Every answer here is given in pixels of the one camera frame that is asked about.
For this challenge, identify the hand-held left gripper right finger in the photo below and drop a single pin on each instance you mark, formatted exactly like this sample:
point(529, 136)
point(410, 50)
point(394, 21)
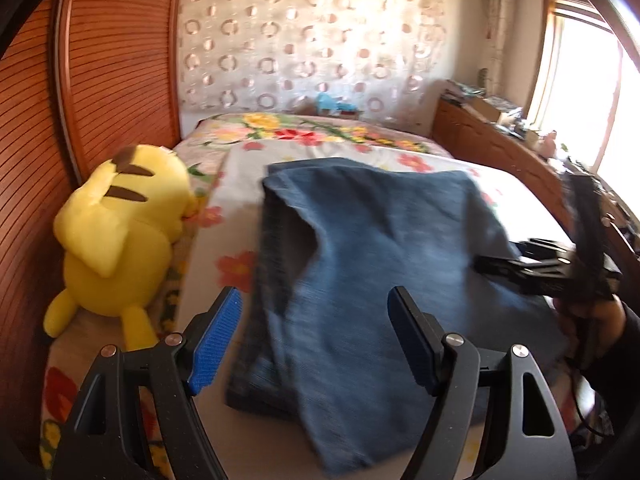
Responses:
point(410, 340)

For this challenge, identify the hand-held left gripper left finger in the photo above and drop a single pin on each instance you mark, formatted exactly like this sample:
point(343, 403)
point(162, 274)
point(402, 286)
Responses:
point(215, 340)

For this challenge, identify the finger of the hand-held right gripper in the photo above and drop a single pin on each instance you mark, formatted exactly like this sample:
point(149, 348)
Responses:
point(545, 247)
point(510, 266)

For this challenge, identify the blue denim pants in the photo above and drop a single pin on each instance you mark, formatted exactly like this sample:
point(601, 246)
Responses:
point(375, 260)

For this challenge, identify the person's right forearm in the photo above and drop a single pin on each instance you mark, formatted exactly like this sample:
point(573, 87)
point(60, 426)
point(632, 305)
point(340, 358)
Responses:
point(620, 370)

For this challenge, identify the person's right hand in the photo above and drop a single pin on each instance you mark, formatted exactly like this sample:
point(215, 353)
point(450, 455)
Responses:
point(607, 317)

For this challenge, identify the pink figurine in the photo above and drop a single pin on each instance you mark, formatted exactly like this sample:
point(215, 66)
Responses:
point(547, 144)

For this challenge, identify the wooden cabinet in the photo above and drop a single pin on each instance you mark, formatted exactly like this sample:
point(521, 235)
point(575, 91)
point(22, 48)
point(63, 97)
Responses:
point(480, 140)

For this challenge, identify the yellow plush toy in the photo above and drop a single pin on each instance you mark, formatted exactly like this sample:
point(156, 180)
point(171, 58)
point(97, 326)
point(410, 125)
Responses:
point(120, 240)

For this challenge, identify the white strawberry print sheet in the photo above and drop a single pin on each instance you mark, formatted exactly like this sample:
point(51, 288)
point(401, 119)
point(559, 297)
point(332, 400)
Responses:
point(240, 195)

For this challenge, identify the cardboard box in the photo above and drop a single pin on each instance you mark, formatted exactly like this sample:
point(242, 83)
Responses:
point(487, 110)

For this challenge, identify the window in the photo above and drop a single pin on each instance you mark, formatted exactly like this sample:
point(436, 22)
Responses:
point(575, 85)

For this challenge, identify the pink floral blanket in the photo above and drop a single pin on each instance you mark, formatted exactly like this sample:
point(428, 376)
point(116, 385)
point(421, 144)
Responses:
point(280, 127)

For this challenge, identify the floral side curtain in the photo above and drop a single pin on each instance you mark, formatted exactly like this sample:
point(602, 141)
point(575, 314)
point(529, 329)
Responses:
point(500, 20)

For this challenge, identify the small blue toy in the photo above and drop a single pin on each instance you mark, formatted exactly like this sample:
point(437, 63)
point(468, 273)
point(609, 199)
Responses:
point(325, 102)

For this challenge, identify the wooden louvered panel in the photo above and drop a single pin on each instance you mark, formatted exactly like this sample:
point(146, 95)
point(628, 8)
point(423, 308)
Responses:
point(100, 60)

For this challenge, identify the circle pattern sheer curtain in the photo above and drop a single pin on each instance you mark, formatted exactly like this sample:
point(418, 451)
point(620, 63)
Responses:
point(300, 35)

